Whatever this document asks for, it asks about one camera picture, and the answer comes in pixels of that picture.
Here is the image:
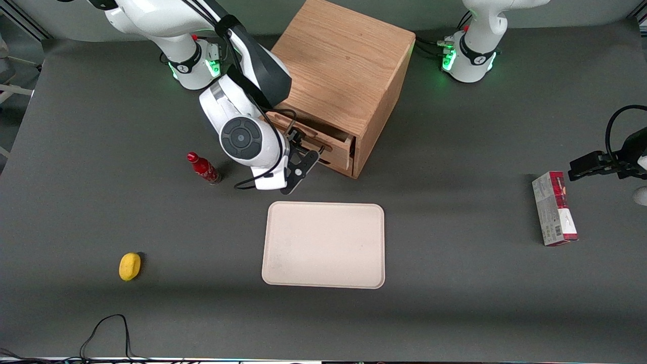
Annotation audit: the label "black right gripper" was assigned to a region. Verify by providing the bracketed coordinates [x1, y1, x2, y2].
[281, 127, 325, 196]

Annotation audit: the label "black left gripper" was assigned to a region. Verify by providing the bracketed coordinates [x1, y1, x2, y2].
[568, 127, 647, 182]

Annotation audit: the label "wooden drawer with black handle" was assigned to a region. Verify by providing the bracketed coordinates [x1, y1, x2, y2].
[266, 110, 354, 171]

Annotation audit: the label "wooden drawer cabinet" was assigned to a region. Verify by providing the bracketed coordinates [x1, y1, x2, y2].
[271, 0, 416, 179]

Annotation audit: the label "red tartan cardboard box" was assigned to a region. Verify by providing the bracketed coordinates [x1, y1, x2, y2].
[531, 171, 579, 247]

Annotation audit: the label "beige plastic tray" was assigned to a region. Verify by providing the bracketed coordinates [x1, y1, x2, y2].
[261, 201, 386, 290]

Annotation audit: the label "red cola bottle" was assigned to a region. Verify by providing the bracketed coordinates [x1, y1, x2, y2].
[187, 152, 221, 185]

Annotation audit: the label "yellow lemon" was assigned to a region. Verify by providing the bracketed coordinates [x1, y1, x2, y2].
[119, 252, 142, 282]

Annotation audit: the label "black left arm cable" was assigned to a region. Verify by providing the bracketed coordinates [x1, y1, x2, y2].
[605, 105, 647, 162]

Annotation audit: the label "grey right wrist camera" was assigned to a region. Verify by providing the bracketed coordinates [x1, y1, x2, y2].
[251, 164, 290, 191]

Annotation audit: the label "black left base cables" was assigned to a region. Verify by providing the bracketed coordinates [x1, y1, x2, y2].
[414, 10, 473, 57]

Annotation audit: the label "black cable loop on table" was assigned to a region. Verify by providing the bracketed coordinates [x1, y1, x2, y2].
[80, 314, 136, 362]

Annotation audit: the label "aluminium frame rail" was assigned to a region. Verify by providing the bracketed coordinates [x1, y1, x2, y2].
[0, 0, 52, 41]

